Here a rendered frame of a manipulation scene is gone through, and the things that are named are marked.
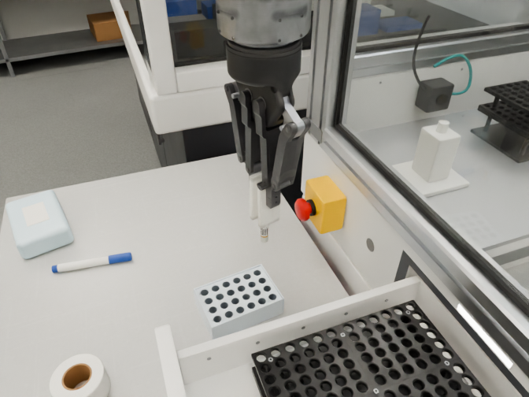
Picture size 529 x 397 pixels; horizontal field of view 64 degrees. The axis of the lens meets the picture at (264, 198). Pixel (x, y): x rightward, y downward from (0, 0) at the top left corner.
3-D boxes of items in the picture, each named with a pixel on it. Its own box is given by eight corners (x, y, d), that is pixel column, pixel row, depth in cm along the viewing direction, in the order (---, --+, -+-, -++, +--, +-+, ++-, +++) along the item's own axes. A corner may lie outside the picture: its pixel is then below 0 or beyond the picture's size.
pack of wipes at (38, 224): (76, 243, 83) (70, 225, 80) (24, 262, 79) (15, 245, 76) (58, 202, 93) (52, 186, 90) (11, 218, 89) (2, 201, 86)
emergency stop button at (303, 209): (301, 227, 73) (302, 209, 70) (292, 213, 76) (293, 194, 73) (317, 223, 73) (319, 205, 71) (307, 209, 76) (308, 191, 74)
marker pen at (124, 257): (53, 275, 77) (50, 269, 76) (54, 268, 78) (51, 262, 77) (132, 261, 79) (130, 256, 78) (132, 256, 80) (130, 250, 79)
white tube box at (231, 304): (213, 343, 66) (211, 328, 64) (195, 302, 72) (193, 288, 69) (283, 313, 70) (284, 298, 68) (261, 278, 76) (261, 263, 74)
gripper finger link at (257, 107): (281, 88, 46) (289, 92, 45) (282, 176, 52) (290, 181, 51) (250, 98, 44) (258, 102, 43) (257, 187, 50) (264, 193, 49)
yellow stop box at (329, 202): (316, 236, 73) (319, 204, 69) (299, 211, 78) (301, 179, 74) (342, 229, 74) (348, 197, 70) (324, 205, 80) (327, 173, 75)
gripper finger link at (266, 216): (276, 173, 52) (280, 176, 52) (276, 217, 57) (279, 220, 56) (256, 182, 51) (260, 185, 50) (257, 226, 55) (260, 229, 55)
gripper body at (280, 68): (209, 31, 42) (215, 114, 48) (257, 56, 37) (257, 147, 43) (269, 17, 46) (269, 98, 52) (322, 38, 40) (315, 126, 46)
